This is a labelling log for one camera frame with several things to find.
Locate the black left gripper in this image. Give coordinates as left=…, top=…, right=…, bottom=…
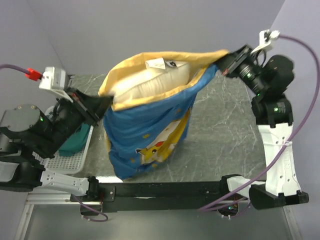
left=42, top=86, right=118, bottom=157

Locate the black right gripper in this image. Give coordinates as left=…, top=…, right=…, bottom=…
left=210, top=43, right=268, bottom=95

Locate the blue and yellow pillowcase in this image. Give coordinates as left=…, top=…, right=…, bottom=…
left=98, top=49, right=228, bottom=180

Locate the cream pillow with bear print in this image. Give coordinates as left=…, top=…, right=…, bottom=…
left=108, top=57, right=191, bottom=103

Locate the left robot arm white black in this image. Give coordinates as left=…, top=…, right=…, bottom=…
left=0, top=87, right=113, bottom=201

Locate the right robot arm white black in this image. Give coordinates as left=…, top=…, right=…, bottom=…
left=216, top=45, right=309, bottom=210

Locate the green cloth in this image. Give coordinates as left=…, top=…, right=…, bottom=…
left=58, top=124, right=91, bottom=157

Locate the white plastic basket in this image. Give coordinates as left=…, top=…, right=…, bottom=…
left=32, top=105, right=94, bottom=175

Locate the black base beam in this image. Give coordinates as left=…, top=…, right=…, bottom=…
left=67, top=180, right=241, bottom=216

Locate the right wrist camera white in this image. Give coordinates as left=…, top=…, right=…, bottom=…
left=251, top=29, right=280, bottom=54

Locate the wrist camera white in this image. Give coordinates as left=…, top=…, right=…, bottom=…
left=251, top=29, right=280, bottom=54
left=25, top=66, right=73, bottom=103

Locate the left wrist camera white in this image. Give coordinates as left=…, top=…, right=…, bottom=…
left=25, top=66, right=73, bottom=103

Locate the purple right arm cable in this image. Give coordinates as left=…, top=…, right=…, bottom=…
left=197, top=34, right=320, bottom=213

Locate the aluminium rail frame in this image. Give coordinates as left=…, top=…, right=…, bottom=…
left=15, top=190, right=302, bottom=240

